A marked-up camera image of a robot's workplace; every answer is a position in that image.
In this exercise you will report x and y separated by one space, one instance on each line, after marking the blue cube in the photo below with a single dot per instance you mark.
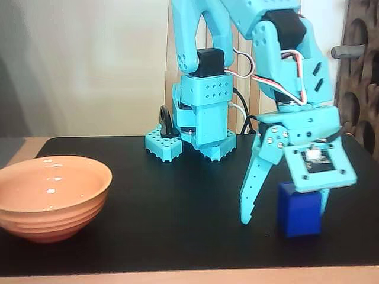
302 216

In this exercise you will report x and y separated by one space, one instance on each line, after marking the orange ribbed bowl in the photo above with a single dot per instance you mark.
53 207

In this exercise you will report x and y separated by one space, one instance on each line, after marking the cyan wrist camera mount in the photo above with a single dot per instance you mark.
346 174

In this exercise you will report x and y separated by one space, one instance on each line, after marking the cyan perforated robot base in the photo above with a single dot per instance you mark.
161 146

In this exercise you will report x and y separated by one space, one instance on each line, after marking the black table clamp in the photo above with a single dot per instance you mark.
165 125

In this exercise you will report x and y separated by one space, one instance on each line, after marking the cyan robot arm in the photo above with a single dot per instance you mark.
213 124

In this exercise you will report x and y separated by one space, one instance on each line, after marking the brown wooden wine rack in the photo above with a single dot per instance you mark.
373 74

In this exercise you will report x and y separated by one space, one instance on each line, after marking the black table mat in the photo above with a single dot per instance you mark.
177 225

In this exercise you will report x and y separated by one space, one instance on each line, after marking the cyan gripper finger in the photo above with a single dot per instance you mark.
254 183
325 201

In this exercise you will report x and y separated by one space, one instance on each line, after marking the cyan gripper body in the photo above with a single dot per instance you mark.
308 122

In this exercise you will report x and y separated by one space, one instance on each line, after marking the grey bottle neck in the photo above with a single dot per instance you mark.
348 51

